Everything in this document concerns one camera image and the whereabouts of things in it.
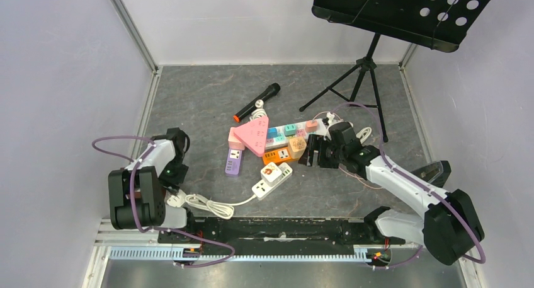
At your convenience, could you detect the black microphone orange end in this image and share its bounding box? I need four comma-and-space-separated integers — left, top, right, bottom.
233, 83, 281, 124

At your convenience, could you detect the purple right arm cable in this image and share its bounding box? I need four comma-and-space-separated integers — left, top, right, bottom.
331, 102, 487, 270

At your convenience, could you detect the tan cube socket adapter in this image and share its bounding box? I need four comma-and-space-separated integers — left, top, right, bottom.
288, 136, 307, 159

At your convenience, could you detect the teal usb charger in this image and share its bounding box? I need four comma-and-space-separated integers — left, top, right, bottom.
283, 124, 297, 137

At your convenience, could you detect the thin pink usb cable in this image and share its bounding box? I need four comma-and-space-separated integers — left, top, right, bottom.
312, 110, 385, 191

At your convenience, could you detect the white small power strip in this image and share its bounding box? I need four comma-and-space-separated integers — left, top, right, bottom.
251, 163, 293, 200

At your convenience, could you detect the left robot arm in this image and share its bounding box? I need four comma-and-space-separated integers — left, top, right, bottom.
108, 127, 190, 230

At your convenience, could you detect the white multicolour power strip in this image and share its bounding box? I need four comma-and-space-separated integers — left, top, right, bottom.
265, 119, 327, 151

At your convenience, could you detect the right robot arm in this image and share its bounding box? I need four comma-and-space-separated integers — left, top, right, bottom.
304, 119, 486, 265

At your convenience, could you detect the pink cube socket adapter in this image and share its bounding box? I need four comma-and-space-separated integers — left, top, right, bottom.
227, 127, 246, 151

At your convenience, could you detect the salmon pink usb charger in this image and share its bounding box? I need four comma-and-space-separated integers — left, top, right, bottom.
304, 120, 319, 134

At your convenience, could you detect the orange power strip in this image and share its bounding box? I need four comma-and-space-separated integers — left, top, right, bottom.
262, 147, 294, 165

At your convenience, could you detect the right metronome black base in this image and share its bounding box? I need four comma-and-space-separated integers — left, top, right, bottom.
411, 160, 452, 188

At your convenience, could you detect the blue plug adapter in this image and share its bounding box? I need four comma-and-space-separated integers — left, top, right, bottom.
267, 127, 278, 139

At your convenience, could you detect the white square adapter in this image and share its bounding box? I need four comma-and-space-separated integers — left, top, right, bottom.
165, 190, 186, 208

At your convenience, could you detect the white cube socket adapter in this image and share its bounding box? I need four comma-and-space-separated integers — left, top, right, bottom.
260, 163, 283, 187

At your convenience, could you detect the white cord small strip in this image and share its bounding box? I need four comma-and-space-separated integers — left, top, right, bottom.
185, 194, 256, 220

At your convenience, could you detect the black music stand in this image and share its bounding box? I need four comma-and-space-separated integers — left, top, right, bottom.
299, 0, 490, 129

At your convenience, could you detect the pink triangular socket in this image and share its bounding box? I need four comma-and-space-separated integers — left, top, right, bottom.
234, 116, 270, 157

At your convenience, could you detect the white coiled cord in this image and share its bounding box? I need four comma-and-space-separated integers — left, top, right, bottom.
249, 100, 268, 122

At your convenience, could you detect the purple power strip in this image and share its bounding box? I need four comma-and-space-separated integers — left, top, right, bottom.
225, 149, 242, 177

